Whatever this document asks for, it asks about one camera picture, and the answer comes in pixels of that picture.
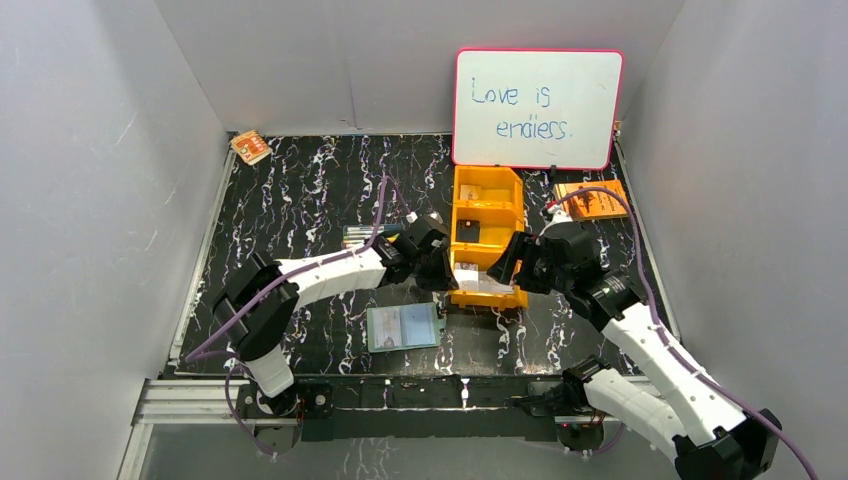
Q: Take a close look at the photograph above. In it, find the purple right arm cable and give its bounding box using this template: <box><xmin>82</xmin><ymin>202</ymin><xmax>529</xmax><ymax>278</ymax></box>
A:
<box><xmin>541</xmin><ymin>186</ymin><xmax>821</xmax><ymax>480</ymax></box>

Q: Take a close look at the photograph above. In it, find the orange plastic bin tray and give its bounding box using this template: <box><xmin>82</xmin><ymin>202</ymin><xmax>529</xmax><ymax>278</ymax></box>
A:
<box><xmin>449</xmin><ymin>166</ymin><xmax>528</xmax><ymax>311</ymax></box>

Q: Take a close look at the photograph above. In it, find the pink framed whiteboard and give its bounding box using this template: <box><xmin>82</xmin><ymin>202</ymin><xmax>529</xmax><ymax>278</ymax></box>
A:
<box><xmin>452</xmin><ymin>48</ymin><xmax>625</xmax><ymax>170</ymax></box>

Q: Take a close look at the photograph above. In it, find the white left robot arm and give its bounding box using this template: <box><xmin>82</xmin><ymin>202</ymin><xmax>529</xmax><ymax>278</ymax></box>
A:
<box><xmin>211</xmin><ymin>216</ymin><xmax>457</xmax><ymax>416</ymax></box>

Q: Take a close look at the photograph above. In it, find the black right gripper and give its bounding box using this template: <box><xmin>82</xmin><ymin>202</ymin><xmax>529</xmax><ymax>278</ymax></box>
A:
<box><xmin>485</xmin><ymin>230</ymin><xmax>572</xmax><ymax>295</ymax></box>

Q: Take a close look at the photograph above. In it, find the black mounting base rail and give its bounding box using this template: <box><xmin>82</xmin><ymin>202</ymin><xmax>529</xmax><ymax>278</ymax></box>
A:
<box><xmin>234</xmin><ymin>374</ymin><xmax>617</xmax><ymax>450</ymax></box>

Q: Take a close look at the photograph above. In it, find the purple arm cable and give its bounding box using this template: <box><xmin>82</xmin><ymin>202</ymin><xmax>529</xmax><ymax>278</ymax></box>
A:
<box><xmin>541</xmin><ymin>186</ymin><xmax>821</xmax><ymax>480</ymax></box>
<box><xmin>184</xmin><ymin>173</ymin><xmax>415</xmax><ymax>458</ymax></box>

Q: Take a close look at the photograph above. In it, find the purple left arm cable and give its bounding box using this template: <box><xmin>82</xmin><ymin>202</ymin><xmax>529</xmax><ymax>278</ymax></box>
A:
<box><xmin>184</xmin><ymin>173</ymin><xmax>415</xmax><ymax>458</ymax></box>

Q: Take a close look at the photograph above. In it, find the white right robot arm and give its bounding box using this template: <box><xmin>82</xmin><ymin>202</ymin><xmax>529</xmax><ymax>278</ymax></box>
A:
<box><xmin>487</xmin><ymin>222</ymin><xmax>780</xmax><ymax>479</ymax></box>

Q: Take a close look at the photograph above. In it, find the white silver card stack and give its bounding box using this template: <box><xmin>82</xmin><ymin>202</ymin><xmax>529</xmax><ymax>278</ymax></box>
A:
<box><xmin>453</xmin><ymin>262</ymin><xmax>514</xmax><ymax>295</ymax></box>

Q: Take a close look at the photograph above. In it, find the coloured marker pen set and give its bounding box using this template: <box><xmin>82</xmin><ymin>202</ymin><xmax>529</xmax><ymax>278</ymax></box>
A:
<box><xmin>342</xmin><ymin>224</ymin><xmax>403</xmax><ymax>248</ymax></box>

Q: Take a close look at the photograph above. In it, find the gold VIP card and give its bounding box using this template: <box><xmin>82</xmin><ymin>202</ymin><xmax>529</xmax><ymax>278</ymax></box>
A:
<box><xmin>458</xmin><ymin>184</ymin><xmax>482</xmax><ymax>201</ymax></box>

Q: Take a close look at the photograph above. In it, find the small orange card pack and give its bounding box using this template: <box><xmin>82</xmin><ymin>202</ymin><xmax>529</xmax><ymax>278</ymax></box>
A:
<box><xmin>230</xmin><ymin>130</ymin><xmax>271</xmax><ymax>166</ymax></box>

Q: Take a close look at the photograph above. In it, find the black VIP card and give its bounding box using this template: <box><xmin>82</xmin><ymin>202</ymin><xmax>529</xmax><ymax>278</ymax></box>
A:
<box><xmin>455</xmin><ymin>219</ymin><xmax>481</xmax><ymax>243</ymax></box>

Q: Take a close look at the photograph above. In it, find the aluminium frame rail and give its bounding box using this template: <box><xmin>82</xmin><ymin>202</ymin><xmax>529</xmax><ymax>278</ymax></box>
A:
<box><xmin>117</xmin><ymin>377</ymin><xmax>747</xmax><ymax>480</ymax></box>

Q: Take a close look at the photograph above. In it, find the orange booklet with black figure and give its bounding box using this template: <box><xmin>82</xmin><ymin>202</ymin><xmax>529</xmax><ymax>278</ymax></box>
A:
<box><xmin>554</xmin><ymin>179</ymin><xmax>628</xmax><ymax>221</ymax></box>

